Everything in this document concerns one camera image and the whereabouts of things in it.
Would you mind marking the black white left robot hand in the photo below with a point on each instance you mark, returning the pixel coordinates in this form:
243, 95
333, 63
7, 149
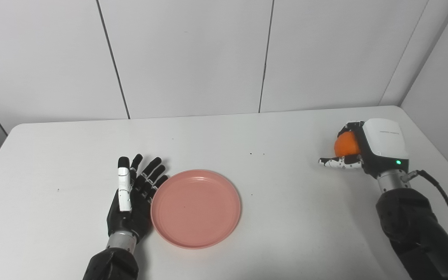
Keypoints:
132, 217

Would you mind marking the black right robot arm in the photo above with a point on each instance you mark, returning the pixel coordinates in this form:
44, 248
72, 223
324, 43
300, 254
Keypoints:
414, 229

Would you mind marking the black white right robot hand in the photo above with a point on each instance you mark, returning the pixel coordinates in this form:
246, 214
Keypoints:
383, 144

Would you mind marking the orange fruit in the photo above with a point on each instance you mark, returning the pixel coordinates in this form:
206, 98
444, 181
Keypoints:
345, 146

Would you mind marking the pink round plate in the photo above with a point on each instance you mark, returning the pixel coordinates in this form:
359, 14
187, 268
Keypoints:
196, 209

